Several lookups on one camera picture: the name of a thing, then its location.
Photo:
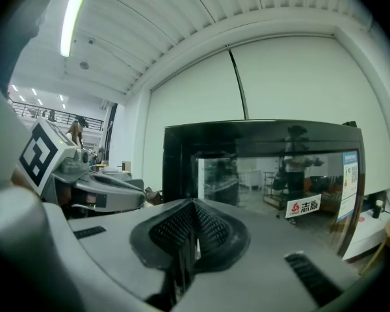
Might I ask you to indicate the person's left forearm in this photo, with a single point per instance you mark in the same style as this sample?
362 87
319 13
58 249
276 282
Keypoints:
19 177

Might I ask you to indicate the white table with bottles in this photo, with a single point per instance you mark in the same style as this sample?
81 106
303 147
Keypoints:
364 236

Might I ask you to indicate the cardboard box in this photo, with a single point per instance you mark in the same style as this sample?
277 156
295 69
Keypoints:
126 166

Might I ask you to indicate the black cylindrical cup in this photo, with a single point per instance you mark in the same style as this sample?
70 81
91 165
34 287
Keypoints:
378 210

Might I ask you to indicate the ceiling tube light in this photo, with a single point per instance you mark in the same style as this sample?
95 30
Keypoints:
72 21

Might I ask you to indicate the black metal railing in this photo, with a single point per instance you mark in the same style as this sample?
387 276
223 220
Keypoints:
52 112

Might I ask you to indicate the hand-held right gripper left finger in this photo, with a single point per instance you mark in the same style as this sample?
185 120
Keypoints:
117 245

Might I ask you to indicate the dark handbag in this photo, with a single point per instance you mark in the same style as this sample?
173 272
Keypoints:
154 196

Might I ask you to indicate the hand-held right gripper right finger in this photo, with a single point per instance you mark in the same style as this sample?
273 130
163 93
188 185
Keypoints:
263 239

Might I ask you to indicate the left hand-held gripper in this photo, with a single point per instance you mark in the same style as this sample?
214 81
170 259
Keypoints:
40 156

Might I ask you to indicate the pink round object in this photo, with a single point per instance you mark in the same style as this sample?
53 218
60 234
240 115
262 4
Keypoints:
362 219

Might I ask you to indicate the person's black clothing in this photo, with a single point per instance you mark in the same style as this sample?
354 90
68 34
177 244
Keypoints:
19 44

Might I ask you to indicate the black microwave oven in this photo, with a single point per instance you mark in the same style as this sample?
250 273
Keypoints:
175 161

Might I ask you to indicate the white roller blind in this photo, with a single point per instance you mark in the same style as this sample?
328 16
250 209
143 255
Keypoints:
188 102
312 83

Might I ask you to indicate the black window post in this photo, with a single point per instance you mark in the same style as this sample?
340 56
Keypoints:
240 83

